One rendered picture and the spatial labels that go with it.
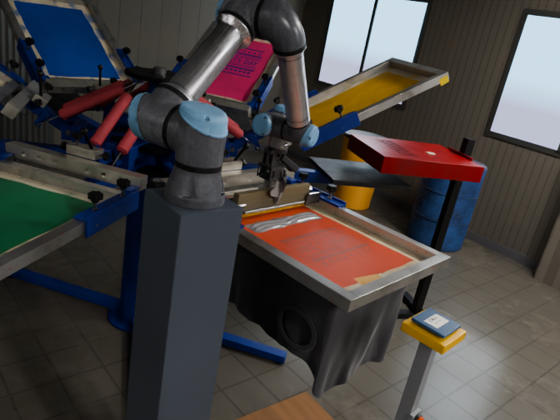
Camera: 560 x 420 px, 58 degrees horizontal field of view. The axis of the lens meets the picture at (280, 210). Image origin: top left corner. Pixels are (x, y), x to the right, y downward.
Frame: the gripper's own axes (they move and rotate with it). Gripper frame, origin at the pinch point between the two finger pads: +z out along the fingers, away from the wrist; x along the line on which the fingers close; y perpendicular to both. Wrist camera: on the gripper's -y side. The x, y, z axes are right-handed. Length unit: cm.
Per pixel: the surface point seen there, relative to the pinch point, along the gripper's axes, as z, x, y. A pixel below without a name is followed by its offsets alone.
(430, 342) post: 8, 81, 18
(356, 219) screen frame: 3.9, 22.3, -25.5
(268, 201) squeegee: 0.2, 1.5, 3.5
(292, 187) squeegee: -3.7, 1.5, -8.8
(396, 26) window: -78, -189, -347
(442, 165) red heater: -7, 9, -115
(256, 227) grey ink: 5.9, 8.4, 15.0
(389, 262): 6, 49, -10
